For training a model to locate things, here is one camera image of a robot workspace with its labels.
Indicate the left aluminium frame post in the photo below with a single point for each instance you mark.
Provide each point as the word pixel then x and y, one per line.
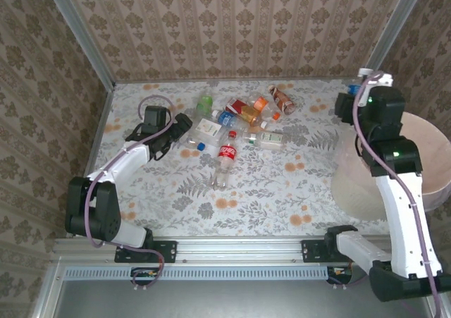
pixel 81 32

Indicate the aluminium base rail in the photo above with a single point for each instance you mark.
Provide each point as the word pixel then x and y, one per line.
pixel 239 249

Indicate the aluminium frame post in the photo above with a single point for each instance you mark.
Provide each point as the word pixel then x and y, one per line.
pixel 81 32
pixel 390 32

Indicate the red label tea bottle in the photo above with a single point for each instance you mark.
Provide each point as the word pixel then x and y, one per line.
pixel 243 110

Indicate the left aluminium side rail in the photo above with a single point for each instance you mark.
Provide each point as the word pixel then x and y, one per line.
pixel 99 124

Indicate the floral tablecloth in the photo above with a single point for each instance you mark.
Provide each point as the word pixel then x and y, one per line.
pixel 246 223

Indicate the round beige bin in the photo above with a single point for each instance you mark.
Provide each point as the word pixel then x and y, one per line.
pixel 433 163

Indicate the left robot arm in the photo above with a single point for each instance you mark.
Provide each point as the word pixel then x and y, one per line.
pixel 120 164

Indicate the large clear blue cap bottle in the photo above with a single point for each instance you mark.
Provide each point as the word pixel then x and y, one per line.
pixel 208 128

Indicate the brown drink plastic bottle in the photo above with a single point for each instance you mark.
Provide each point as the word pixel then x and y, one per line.
pixel 283 101

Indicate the white green label clear bottle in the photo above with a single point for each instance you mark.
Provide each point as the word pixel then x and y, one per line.
pixel 269 138

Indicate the orange label orange cap bottle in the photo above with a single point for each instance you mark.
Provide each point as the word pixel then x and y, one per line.
pixel 261 103

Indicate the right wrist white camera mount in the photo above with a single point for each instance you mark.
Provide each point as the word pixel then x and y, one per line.
pixel 382 79

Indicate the right aluminium frame post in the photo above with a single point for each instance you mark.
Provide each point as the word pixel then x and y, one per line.
pixel 390 32

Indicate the Coca-Cola plastic bottle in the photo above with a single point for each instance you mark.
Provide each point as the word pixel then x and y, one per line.
pixel 226 152

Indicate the grey metal tray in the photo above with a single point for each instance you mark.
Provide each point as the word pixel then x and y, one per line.
pixel 229 300

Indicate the blue label white cap bottle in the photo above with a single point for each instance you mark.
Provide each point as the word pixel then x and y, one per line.
pixel 227 118

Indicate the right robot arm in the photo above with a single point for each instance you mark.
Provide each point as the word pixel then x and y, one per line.
pixel 401 226

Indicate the green label plastic bottle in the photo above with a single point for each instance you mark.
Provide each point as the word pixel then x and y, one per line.
pixel 204 103

